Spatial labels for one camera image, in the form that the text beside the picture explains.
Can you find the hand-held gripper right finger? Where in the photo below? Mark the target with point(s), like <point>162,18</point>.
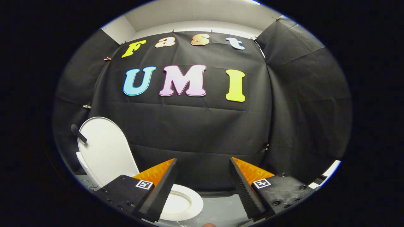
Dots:
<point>245,192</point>

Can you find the white ceramic toilet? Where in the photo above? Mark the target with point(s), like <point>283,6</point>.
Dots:
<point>195,201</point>

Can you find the black backdrop cloth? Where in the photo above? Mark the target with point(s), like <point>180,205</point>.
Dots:
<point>195,132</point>

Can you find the white toilet lid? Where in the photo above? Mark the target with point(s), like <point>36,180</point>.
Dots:
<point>104,148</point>

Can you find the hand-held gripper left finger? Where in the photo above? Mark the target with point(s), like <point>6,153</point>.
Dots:
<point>159,192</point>

